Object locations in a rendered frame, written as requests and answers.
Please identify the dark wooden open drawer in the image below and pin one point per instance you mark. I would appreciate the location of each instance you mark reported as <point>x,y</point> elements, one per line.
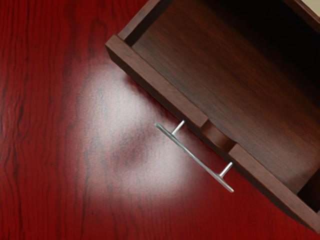
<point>225,82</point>

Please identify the dark wooden cabinet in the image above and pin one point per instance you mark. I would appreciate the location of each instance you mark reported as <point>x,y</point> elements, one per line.
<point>306,11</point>

